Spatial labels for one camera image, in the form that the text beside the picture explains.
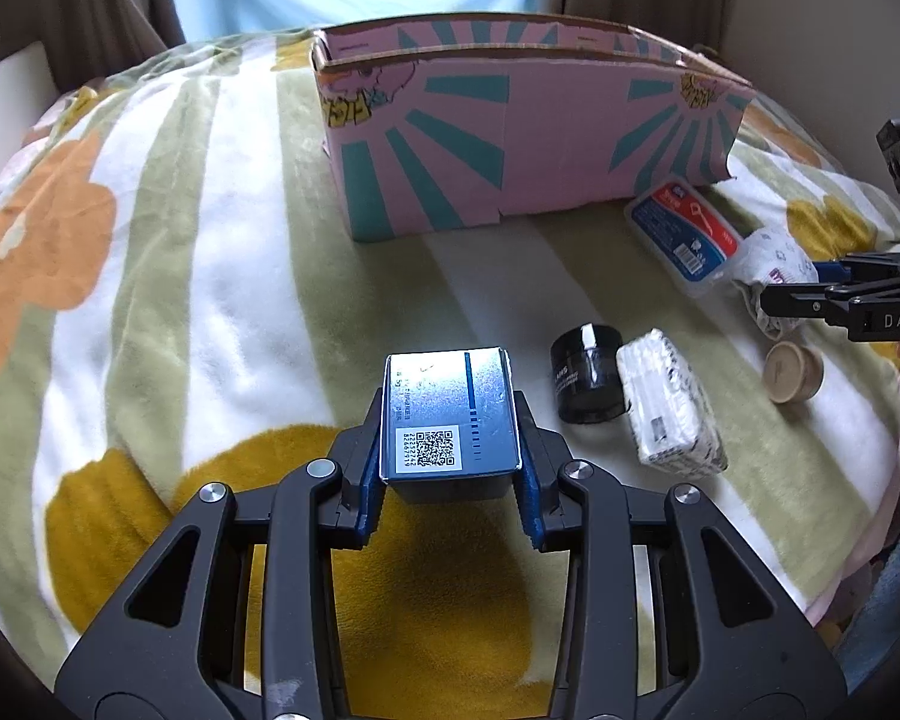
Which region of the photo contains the white pouch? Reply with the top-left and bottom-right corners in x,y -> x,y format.
733,224 -> 824,339

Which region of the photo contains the white panel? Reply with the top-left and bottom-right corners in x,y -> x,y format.
0,40 -> 70,208

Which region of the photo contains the blue denim cloth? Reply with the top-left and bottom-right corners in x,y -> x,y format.
836,457 -> 900,695

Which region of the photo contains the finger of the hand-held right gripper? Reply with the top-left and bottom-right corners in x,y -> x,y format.
758,281 -> 871,325
813,253 -> 900,287

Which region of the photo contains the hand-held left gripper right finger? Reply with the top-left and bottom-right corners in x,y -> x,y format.
514,388 -> 848,720

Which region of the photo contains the blue cardboard box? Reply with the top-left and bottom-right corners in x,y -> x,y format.
380,346 -> 525,505

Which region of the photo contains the black jar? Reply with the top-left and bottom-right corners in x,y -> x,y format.
550,323 -> 629,425

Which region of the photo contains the pink patterned cardboard box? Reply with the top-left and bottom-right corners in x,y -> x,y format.
310,12 -> 757,244

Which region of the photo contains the floral printed blanket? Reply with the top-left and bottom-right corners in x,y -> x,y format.
0,24 -> 900,700

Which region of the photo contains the white cotton swab packet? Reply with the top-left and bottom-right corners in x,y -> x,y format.
616,328 -> 729,476

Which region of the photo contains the blue and red plastic pack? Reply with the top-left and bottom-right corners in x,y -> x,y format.
623,173 -> 744,300

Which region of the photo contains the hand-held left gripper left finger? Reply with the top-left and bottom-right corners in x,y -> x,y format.
54,388 -> 391,720

